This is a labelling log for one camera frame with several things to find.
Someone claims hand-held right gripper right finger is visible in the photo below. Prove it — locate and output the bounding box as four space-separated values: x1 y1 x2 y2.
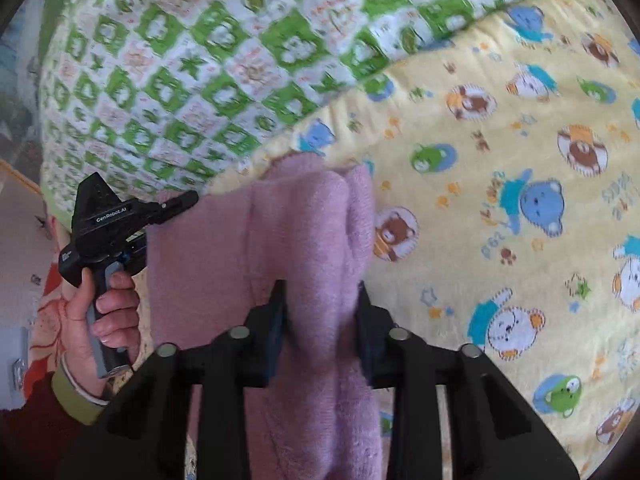
354 282 581 480

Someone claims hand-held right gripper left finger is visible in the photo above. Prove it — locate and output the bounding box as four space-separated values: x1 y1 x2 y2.
54 280 289 480

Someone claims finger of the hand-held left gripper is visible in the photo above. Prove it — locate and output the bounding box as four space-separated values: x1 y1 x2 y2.
142 190 200 227

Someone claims purple knit sweater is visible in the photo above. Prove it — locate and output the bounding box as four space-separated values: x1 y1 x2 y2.
145 152 387 480

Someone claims person's left forearm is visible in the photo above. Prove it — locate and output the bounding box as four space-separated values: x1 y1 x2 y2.
0 355 112 480

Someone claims person's left hand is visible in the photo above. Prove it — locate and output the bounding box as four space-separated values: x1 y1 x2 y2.
58 267 142 402

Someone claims red floral blanket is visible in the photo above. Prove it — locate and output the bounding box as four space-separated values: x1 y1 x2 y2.
24 255 153 398

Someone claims green checked quilt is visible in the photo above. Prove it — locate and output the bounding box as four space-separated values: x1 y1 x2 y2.
39 0 598 227

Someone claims yellow cartoon bear bed sheet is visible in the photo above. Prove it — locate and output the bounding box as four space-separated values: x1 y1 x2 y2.
182 0 640 480

